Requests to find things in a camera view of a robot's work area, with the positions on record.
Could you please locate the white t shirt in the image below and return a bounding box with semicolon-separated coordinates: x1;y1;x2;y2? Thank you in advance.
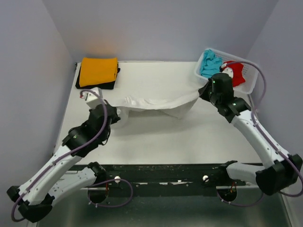
109;91;199;129

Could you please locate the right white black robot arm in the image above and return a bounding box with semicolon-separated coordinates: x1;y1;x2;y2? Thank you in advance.
198;73;303;195

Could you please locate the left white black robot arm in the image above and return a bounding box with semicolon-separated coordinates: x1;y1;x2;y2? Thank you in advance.
7;100;120;223

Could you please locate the turquoise t shirt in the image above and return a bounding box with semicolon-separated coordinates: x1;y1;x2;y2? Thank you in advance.
200;49;223;78

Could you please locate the folded black t shirt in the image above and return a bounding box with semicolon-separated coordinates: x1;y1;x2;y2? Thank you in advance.
75;67;116;90

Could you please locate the red t shirt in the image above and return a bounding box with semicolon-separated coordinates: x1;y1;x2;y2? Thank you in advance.
224;61;246;87

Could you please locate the folded orange t shirt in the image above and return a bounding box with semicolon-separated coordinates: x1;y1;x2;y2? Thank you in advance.
80;58;120;87

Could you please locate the white plastic laundry basket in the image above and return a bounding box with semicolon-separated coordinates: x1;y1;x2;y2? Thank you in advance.
194;48;258;95

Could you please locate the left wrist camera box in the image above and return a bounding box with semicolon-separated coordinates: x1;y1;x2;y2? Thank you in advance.
80;87;103;109

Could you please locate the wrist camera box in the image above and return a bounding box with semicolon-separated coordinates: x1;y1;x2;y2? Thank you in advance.
220;67;233;78
80;87;103;109

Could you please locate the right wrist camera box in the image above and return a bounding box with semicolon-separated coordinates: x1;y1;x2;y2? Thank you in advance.
220;67;233;78

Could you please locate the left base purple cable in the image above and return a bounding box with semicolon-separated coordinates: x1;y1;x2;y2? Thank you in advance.
88;177;134;209

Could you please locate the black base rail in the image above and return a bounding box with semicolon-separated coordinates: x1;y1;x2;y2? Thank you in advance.
86;162;247;197

